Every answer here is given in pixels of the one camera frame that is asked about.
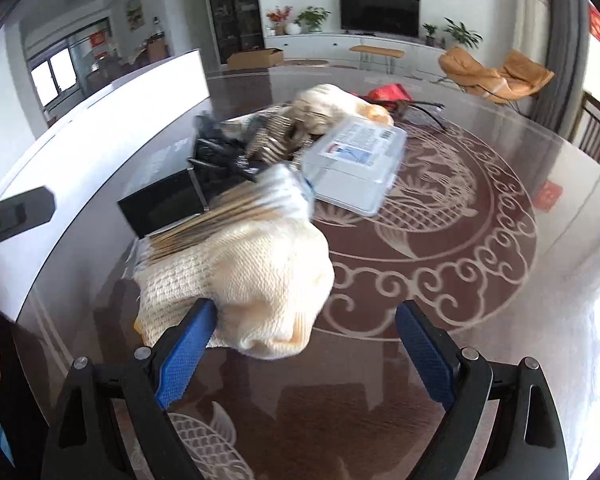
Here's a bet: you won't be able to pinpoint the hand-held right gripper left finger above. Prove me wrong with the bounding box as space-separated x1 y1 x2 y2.
40 299 218 480

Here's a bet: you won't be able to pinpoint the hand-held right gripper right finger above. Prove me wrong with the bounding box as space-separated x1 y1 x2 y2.
394 299 571 480

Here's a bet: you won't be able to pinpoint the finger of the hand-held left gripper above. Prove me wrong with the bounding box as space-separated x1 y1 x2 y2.
0 186 57 257

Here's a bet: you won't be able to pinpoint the cream knit glove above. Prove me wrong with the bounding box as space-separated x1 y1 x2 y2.
132 220 336 361
290 84 396 136

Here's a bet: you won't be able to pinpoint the white storage container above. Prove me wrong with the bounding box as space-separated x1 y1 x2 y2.
0 49 212 322

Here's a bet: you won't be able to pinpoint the black flower hair claw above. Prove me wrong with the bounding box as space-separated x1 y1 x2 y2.
187 112 258 181

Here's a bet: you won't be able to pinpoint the black-armed eyeglasses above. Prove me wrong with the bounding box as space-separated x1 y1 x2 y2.
392 101 447 133

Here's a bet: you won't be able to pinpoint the red snack packet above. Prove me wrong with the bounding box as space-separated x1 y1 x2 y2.
367 85 412 107

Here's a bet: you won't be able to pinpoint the small black box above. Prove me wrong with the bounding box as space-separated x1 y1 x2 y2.
117 167 210 238

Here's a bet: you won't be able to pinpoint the striped item in clear bag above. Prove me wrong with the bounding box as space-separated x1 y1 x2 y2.
125 162 317 281

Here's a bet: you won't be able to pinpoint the clear plastic case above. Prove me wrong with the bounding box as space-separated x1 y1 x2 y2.
300 121 409 217

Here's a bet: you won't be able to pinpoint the rhinestone bow hair clip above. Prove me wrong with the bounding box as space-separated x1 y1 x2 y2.
245 102 321 166

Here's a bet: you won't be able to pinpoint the cardboard box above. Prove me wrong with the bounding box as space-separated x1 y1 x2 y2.
226 48 284 71

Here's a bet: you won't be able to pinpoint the orange rocking chair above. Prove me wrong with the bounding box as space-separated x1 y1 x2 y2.
438 46 556 111

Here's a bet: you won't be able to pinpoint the dark glass-door bookcase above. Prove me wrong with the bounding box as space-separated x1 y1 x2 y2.
204 0 265 65

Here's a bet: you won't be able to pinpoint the wooden bench with metal legs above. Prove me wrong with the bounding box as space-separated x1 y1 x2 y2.
349 45 406 75

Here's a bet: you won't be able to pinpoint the red flower arrangement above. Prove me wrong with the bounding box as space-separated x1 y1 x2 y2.
266 6 293 37

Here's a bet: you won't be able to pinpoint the broad-leaf potted plant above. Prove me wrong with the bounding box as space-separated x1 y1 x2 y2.
442 17 483 51

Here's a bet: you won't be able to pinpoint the white television cabinet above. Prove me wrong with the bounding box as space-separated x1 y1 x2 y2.
264 32 448 61

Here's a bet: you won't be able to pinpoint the flat screen television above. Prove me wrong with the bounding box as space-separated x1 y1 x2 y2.
339 0 421 37

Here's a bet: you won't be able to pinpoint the grey curtain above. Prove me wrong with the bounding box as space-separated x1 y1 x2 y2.
532 0 588 121

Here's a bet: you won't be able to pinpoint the leafy green potted plant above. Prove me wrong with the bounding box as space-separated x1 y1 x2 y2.
295 6 331 35

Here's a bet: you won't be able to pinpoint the framed wall painting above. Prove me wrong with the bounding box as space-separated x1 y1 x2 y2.
125 0 146 31

